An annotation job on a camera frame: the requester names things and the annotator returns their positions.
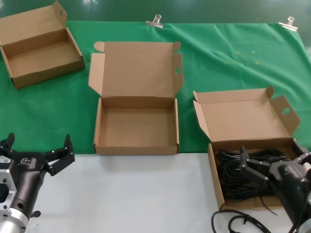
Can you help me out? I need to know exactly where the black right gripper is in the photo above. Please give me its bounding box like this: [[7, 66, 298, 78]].
[[239, 139, 311, 226]]

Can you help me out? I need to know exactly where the thin black cable tie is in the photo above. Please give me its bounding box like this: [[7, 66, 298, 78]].
[[259, 195, 280, 216]]

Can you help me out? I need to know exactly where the green table cloth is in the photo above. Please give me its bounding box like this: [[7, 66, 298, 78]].
[[0, 19, 311, 155]]

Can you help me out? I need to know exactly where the small shallow cardboard box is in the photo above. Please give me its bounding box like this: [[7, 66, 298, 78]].
[[0, 0, 85, 90]]

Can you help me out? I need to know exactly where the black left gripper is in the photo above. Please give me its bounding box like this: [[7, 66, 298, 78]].
[[0, 132, 75, 218]]

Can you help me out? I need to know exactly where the metal binder clip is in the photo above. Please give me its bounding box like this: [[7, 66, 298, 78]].
[[278, 16, 298, 31], [145, 14, 164, 29]]

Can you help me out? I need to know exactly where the cardboard mailer box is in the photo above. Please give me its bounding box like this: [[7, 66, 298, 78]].
[[87, 40, 183, 156], [192, 85, 302, 211]]

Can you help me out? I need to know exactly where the silver left wrist bracket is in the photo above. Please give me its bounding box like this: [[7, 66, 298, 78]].
[[0, 155, 18, 212]]

